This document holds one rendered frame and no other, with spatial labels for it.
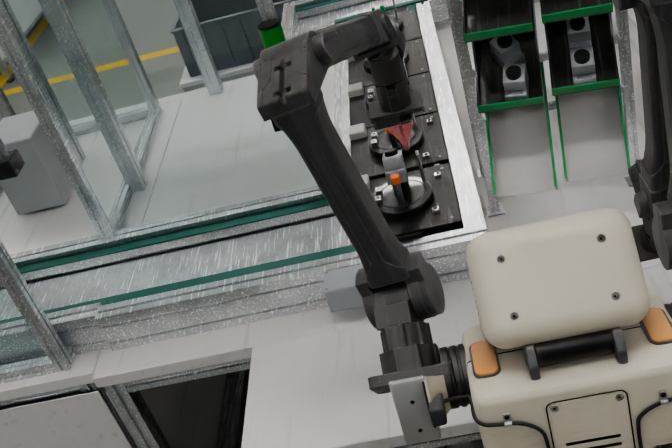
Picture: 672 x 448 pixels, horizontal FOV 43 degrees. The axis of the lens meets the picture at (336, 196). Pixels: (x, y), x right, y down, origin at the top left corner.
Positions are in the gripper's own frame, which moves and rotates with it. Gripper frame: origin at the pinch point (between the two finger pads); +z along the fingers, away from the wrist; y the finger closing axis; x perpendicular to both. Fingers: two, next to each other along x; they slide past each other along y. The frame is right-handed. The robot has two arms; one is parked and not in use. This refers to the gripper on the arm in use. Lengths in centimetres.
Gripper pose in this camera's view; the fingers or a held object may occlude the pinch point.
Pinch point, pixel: (406, 145)
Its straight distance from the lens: 163.4
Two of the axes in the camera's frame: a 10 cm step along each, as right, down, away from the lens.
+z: 2.6, 8.0, 5.5
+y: -9.7, 2.1, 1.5
